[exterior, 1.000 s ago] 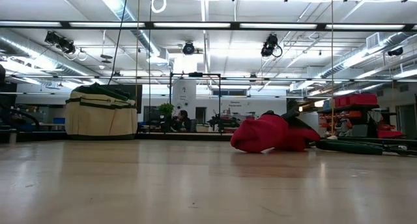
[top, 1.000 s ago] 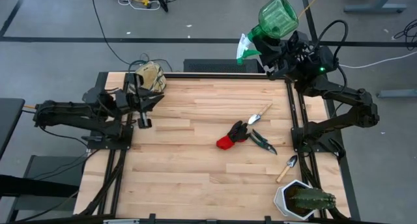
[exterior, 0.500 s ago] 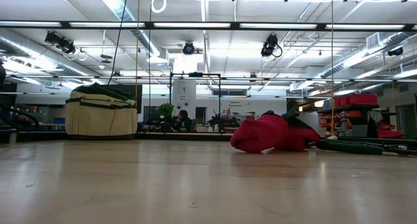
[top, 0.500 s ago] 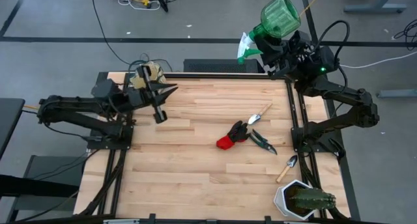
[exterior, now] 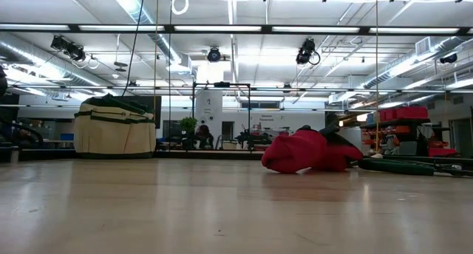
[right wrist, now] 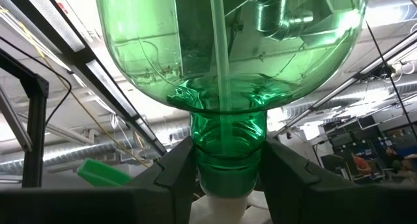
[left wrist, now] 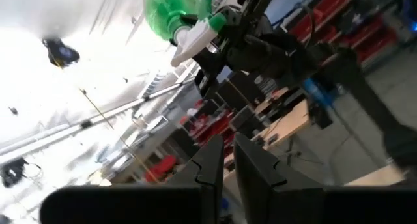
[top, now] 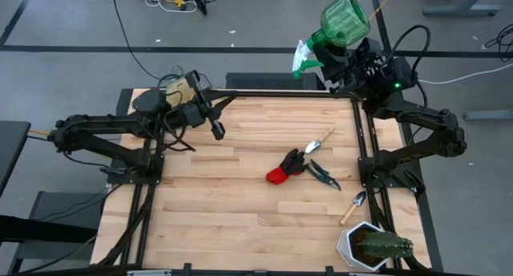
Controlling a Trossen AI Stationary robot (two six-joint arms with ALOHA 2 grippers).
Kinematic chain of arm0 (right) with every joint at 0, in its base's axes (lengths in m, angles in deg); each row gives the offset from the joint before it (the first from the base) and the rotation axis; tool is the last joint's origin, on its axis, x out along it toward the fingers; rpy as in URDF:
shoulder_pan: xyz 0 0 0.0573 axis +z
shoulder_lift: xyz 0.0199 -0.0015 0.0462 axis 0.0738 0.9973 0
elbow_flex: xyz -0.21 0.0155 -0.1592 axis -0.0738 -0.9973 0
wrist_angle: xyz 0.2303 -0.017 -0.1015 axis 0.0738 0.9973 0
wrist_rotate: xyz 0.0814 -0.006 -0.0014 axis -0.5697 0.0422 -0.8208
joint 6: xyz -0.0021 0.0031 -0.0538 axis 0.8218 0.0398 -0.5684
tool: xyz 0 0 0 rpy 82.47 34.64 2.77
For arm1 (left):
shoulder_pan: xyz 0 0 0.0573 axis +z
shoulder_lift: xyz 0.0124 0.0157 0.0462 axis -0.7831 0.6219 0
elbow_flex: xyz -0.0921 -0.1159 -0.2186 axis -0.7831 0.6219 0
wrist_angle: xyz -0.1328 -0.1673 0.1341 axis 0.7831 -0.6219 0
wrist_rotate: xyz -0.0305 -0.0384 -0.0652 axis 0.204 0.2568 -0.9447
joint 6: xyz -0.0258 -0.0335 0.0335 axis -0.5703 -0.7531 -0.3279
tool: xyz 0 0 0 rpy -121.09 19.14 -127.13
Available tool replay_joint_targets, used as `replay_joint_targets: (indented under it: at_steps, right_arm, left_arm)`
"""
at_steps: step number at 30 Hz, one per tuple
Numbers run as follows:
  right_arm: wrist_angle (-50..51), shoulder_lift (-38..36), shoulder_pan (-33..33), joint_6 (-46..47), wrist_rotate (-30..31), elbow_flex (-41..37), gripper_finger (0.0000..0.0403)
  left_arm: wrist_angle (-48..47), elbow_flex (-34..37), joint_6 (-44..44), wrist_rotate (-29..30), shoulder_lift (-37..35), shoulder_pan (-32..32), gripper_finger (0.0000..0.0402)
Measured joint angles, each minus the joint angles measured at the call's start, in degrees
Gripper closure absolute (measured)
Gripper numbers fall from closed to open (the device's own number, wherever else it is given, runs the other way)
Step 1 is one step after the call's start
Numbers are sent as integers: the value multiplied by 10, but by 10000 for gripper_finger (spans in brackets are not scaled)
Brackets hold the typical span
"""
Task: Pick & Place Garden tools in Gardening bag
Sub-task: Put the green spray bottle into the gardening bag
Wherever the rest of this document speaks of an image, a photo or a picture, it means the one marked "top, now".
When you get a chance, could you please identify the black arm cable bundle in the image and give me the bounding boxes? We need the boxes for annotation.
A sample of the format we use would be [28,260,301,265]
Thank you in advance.
[366,187,432,271]
[95,185,156,267]

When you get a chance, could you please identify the black side desk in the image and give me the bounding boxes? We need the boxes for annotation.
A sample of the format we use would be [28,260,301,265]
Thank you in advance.
[0,120,32,197]

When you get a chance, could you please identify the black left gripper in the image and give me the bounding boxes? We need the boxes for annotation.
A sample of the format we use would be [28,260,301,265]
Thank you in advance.
[176,70,239,142]

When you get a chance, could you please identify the thin black floor cable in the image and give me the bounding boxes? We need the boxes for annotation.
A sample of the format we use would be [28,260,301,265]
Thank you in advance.
[111,0,161,81]

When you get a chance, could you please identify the black tangled cable bundle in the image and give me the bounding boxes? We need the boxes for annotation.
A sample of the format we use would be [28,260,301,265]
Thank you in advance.
[483,23,513,63]

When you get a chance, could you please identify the yellow extension cable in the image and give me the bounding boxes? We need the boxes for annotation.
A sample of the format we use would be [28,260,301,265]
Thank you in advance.
[368,0,398,22]

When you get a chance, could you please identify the white hexagonal plant pot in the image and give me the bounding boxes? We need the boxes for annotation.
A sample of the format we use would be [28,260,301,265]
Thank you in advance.
[336,221,396,272]

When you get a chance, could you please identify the grey desk leg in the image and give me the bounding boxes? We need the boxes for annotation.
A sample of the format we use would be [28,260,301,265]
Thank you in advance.
[422,0,501,17]

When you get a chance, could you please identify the green cactus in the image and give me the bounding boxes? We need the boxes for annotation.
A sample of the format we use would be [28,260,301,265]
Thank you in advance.
[354,231,414,261]

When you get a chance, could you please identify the white floor cable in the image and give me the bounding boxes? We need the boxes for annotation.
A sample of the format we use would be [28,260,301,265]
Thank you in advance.
[418,63,513,86]

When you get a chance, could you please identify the black flat beam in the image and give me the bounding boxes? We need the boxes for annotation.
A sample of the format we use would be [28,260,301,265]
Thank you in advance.
[0,214,99,245]

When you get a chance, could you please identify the black stand leg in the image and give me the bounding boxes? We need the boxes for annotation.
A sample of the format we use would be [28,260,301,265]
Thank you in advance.
[186,0,208,16]

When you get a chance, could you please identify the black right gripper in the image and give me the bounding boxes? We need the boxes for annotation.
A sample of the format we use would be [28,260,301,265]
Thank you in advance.
[311,37,388,99]

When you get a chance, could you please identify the green pruning shears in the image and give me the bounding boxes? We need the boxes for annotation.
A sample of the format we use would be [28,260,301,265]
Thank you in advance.
[306,158,342,192]

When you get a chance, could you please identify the red and black gardening glove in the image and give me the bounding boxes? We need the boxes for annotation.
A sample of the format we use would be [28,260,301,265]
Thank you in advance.
[265,148,309,186]

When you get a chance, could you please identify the narrow dark trowel wooden handle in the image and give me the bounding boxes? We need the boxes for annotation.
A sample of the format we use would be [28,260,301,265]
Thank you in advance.
[339,190,367,226]

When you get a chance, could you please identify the wide silver trowel wooden handle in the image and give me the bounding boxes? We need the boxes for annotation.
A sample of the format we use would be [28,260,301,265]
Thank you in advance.
[304,126,336,155]

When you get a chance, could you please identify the grey desk foot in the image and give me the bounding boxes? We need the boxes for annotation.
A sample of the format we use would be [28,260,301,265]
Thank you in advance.
[463,109,513,122]

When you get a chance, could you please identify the green spray bottle white nozzle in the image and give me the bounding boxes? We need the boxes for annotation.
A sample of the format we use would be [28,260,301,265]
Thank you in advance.
[291,0,372,80]

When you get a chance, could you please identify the black perforated computer tower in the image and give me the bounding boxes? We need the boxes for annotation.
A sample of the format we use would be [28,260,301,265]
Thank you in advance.
[225,71,325,91]

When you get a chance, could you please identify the white coiled cable yellow plug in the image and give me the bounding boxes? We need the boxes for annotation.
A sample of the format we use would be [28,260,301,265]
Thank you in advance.
[143,0,200,14]

